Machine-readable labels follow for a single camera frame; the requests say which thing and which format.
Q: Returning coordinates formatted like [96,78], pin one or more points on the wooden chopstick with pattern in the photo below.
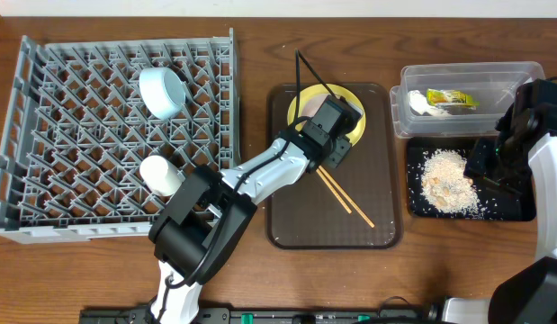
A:
[346,197]

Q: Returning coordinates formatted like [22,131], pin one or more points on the green snack wrapper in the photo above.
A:
[450,98]

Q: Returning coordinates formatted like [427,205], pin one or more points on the dark brown serving tray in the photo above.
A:
[306,215]

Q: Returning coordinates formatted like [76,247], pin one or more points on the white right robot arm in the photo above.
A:
[530,296]

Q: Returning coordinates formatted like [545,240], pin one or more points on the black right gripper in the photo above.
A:
[478,169]

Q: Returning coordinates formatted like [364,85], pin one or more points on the clear plastic waste bin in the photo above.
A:
[492,84]

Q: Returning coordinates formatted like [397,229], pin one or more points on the light blue bowl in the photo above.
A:
[162,91]

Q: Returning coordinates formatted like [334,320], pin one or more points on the yellow plate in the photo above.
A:
[298,102]

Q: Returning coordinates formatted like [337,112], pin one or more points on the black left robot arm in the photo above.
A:
[209,211]

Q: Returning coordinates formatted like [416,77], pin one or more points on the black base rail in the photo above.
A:
[225,316]

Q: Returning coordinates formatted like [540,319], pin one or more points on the grey plastic dishwasher rack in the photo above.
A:
[76,131]

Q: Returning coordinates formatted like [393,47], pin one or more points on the black waste tray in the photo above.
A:
[492,205]

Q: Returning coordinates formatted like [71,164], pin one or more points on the crumpled white tissue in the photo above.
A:
[419,104]

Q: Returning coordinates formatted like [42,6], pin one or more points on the food scraps pile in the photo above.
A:
[438,188]

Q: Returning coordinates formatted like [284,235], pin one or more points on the small pale green cup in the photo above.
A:
[160,175]

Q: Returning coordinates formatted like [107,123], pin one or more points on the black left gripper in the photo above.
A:
[339,152]

